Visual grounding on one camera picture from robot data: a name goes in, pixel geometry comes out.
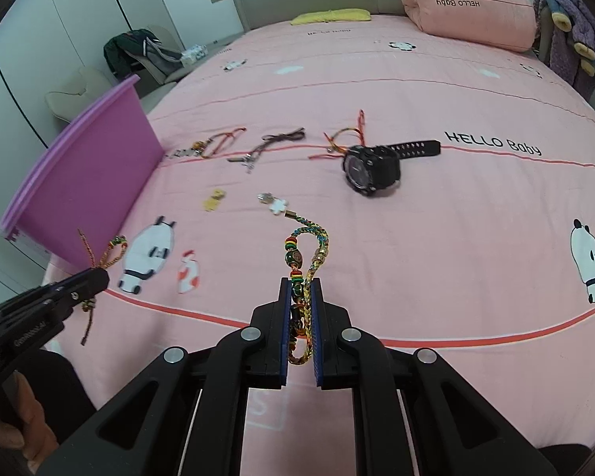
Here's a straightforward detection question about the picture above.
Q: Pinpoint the large multicolour beaded bracelet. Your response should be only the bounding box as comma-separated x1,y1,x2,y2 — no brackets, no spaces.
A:
282,213,331,367

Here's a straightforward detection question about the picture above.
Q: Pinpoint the small gold braided bracelet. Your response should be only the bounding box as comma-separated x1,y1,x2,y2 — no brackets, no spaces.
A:
77,229,129,346

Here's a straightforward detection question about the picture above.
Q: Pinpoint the rainbow red string bracelet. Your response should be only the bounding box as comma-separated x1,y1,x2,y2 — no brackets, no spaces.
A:
308,108,369,160

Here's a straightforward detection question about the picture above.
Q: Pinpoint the left human hand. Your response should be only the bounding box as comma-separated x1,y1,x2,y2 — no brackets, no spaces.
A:
0,372,59,473

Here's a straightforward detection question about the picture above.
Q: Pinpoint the purple plastic basin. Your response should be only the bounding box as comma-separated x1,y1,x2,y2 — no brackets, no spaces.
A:
0,75,164,270

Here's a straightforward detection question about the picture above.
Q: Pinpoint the white flower hair clip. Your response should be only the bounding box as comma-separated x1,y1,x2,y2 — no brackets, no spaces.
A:
258,192,289,216

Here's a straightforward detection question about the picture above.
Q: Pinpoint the yellow flower hair clip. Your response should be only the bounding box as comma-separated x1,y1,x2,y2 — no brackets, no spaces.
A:
203,188,226,212

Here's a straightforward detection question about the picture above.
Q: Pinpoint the black digital wrist watch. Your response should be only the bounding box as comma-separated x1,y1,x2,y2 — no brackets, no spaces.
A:
342,140,441,197

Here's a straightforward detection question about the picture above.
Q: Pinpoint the beige front chair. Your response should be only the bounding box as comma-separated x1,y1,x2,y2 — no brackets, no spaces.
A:
45,67,113,123

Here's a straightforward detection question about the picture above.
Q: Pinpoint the dark green jacket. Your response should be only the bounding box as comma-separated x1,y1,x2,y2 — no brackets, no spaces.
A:
103,29,155,80

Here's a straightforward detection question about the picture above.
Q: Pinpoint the beige chair with clothes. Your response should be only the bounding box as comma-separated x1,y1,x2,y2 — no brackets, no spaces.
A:
123,23,194,104

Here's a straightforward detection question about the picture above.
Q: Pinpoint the white tissue pack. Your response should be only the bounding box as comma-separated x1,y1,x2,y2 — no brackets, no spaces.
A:
180,44,208,67

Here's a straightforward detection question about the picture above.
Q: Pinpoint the white wardrobe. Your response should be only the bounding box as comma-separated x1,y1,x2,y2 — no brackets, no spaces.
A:
0,0,178,303

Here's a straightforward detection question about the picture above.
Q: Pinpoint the yellow small pillow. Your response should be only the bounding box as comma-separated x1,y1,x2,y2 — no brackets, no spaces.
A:
290,9,372,26

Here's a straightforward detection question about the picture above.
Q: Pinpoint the pink folded quilt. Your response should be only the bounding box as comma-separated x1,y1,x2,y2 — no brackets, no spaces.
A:
402,0,536,53

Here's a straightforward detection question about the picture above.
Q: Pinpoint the purple blanket with toy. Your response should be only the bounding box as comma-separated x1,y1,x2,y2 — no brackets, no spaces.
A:
533,0,595,101

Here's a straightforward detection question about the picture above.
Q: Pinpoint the red charm bracelet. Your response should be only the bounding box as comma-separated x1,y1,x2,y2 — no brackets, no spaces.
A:
171,126,248,160

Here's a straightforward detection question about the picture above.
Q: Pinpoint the brown cord necklace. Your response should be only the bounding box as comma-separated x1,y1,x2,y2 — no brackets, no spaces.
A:
226,127,307,173

